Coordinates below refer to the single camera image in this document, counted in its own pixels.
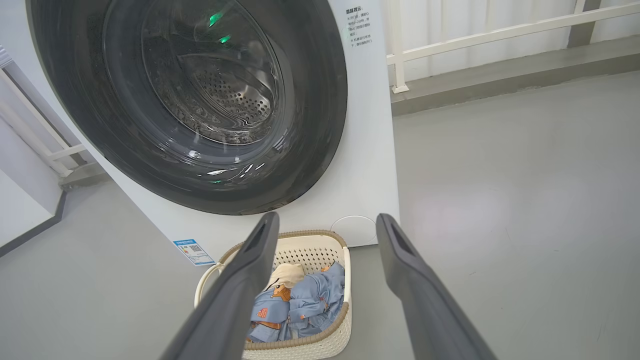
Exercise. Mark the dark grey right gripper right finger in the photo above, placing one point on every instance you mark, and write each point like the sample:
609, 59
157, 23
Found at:
425, 305

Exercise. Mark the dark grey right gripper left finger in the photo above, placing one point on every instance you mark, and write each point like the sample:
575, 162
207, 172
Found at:
235, 300

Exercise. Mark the beige garment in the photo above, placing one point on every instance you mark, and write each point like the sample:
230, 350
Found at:
287, 274

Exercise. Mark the blue garment with orange patches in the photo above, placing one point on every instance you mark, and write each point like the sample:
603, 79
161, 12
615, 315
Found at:
315, 297

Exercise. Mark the round black glass washer door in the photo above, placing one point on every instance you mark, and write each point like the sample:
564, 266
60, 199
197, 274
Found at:
75, 100

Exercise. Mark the cream perforated laundry basket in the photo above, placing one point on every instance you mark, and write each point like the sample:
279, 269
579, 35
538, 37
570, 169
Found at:
312, 250

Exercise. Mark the white front-load washing machine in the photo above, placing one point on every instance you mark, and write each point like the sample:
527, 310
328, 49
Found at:
362, 165

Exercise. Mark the blue energy label sticker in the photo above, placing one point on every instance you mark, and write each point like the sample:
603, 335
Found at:
194, 251

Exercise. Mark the round white filter cover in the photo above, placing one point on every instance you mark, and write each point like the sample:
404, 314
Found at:
355, 231

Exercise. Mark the white metal railing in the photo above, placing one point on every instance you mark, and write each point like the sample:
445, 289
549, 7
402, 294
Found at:
65, 151
397, 50

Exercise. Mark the printed instruction text sticker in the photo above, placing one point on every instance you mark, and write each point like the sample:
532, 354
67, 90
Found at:
358, 27

